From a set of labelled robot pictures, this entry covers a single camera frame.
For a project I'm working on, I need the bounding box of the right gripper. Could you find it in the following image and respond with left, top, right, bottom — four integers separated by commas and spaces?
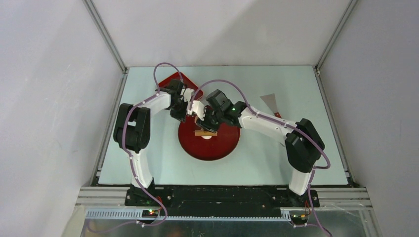
196, 107, 224, 134

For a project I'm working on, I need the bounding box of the wooden dough roller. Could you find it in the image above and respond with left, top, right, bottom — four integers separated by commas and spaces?
194, 125, 218, 137

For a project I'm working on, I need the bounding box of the round red plate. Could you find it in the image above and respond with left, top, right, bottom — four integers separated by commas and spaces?
178, 117, 240, 161

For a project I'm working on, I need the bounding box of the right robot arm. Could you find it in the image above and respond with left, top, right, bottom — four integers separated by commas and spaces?
187, 89, 325, 206

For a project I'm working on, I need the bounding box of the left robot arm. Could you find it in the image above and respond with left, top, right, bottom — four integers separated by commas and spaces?
113, 79, 195, 206

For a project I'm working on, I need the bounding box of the rectangular red tray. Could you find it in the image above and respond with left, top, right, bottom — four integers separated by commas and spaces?
156, 73, 203, 100

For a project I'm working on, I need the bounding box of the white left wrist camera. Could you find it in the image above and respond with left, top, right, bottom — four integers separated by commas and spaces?
181, 88, 195, 103

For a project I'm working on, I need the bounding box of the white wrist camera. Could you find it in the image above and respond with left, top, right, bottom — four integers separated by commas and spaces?
181, 88, 195, 103
186, 100, 205, 120

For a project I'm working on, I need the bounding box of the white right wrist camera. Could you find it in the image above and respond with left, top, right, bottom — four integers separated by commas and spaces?
186, 100, 205, 120

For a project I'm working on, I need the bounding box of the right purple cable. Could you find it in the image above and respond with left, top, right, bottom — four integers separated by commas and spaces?
187, 79, 331, 237

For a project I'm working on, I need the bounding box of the purple cable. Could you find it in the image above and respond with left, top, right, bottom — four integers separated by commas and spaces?
187, 79, 331, 237
85, 63, 187, 234

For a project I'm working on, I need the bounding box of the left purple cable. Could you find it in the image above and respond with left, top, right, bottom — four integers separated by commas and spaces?
85, 63, 187, 234

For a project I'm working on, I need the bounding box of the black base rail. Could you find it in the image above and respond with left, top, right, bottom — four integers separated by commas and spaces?
125, 185, 320, 218

